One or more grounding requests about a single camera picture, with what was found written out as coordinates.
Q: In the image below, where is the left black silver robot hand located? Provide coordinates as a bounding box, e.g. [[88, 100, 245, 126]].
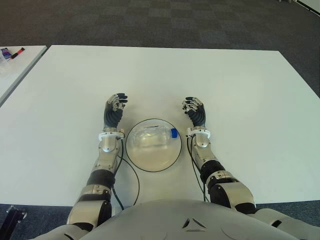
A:
[[103, 92, 129, 130]]

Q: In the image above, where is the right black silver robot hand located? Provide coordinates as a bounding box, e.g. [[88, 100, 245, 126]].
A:
[[181, 96, 207, 129]]

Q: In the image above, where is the clear water bottle blue cap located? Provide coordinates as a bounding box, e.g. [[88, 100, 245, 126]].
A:
[[131, 125, 179, 148]]

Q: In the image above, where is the white plate black rim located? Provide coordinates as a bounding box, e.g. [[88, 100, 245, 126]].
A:
[[125, 117, 183, 172]]

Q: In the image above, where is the white side table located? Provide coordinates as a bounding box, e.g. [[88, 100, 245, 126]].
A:
[[0, 45, 48, 107]]

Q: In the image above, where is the grey robot torso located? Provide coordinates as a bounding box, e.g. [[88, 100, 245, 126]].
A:
[[37, 198, 320, 240]]

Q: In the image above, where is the red black marker pen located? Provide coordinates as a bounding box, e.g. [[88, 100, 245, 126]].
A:
[[8, 46, 26, 61]]

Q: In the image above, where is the small blue packet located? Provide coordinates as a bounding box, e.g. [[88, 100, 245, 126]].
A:
[[0, 47, 12, 60]]

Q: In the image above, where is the black wheeled stand base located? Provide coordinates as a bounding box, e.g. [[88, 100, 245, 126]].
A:
[[0, 205, 28, 237]]

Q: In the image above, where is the white board panel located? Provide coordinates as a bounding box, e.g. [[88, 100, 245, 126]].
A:
[[296, 0, 320, 15]]

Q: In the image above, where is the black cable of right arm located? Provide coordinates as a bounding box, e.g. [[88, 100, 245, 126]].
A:
[[188, 136, 210, 202]]

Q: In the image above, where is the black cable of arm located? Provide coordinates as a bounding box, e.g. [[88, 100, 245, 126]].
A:
[[111, 139, 141, 211], [188, 136, 210, 202]]

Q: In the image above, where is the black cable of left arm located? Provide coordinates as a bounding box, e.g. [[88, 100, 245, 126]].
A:
[[111, 139, 141, 211]]

